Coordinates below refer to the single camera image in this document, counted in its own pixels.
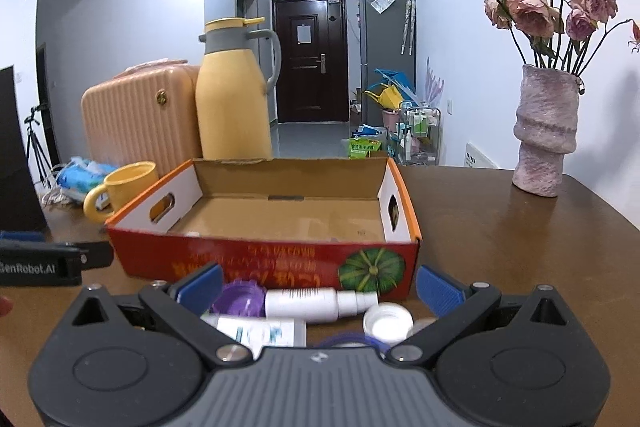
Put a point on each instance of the yellow thermos jug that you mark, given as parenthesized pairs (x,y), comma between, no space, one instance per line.
(230,107)

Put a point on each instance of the purple ribbed cap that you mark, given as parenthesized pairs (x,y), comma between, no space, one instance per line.
(237,299)

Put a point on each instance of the white board against wall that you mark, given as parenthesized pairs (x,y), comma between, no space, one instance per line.
(480,157)

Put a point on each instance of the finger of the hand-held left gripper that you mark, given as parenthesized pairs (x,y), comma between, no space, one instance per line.
(20,237)
(95,255)

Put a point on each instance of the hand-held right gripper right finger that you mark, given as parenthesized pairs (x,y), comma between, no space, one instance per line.
(440,292)

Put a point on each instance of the blue tissue pack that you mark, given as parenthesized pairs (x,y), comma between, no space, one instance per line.
(80,177)

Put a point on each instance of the white spray bottle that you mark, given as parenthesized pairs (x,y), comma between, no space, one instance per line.
(305,304)

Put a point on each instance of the white folded umbrella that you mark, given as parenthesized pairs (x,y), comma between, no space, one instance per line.
(405,27)
(412,22)

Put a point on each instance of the grey refrigerator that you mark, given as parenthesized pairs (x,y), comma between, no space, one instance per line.
(380,52)

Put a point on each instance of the yellow mug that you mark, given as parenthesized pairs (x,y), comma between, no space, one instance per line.
(130,192)

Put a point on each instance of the white carton with blue print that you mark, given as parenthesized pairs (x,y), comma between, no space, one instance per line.
(265,332)

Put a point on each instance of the peach ribbed suitcase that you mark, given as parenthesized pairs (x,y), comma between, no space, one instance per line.
(140,122)

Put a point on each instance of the pink textured vase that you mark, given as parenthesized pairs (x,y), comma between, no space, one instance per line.
(545,132)

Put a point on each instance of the white ribbed cap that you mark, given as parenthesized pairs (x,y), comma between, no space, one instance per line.
(387,322)

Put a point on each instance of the blue plastic dustpan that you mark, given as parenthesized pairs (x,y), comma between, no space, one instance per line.
(397,79)

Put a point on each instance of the black tripod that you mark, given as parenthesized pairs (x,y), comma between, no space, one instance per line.
(35,147)

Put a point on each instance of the metal trolley cart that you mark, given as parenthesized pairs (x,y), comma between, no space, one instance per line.
(420,132)

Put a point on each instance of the blue round lid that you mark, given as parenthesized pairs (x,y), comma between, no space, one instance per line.
(345,338)

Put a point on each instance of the pink bucket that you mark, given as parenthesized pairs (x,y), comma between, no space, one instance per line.
(391,119)

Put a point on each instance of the grey interior door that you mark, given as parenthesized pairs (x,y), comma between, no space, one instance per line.
(245,12)

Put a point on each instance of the clear plastic packet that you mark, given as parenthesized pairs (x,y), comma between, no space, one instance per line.
(382,2)

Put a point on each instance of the black monitor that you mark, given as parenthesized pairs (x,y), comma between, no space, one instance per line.
(17,157)

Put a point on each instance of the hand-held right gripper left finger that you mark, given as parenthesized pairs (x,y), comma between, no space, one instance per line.
(202,287)

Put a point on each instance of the person's left hand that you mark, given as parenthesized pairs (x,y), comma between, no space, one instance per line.
(4,307)

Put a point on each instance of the dark brown entrance door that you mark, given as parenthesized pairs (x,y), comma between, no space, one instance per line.
(310,72)

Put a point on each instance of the yellow watering can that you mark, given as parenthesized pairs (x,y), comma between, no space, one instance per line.
(387,97)

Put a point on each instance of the orange cardboard box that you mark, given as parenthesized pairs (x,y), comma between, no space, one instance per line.
(280,217)

